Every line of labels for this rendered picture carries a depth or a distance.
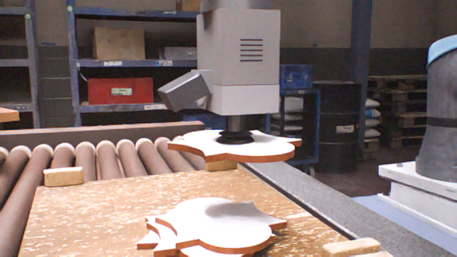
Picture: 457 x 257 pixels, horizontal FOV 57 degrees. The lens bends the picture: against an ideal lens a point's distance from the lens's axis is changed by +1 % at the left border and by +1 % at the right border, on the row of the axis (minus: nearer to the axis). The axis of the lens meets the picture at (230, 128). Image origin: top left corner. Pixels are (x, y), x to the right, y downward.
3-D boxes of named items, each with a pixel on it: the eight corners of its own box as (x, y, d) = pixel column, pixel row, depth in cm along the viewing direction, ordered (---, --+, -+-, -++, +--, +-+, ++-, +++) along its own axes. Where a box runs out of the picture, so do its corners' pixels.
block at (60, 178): (83, 181, 70) (82, 165, 70) (83, 185, 69) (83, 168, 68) (44, 185, 68) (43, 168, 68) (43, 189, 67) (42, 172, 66)
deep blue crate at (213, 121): (218, 138, 520) (218, 109, 514) (226, 145, 481) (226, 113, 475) (178, 140, 508) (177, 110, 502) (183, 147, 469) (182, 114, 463)
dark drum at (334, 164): (338, 158, 480) (341, 79, 465) (370, 170, 424) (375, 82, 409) (290, 161, 462) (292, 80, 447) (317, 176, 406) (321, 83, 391)
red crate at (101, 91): (149, 100, 488) (147, 75, 483) (154, 104, 446) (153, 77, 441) (88, 102, 468) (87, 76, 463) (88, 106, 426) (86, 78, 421)
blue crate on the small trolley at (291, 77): (278, 85, 420) (279, 64, 416) (313, 88, 378) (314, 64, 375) (247, 87, 399) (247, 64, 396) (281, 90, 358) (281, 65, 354)
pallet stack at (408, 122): (425, 132, 641) (430, 73, 626) (483, 145, 547) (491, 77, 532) (349, 136, 601) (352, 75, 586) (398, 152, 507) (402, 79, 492)
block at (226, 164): (234, 167, 79) (234, 153, 79) (237, 169, 78) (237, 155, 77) (203, 170, 77) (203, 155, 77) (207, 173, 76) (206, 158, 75)
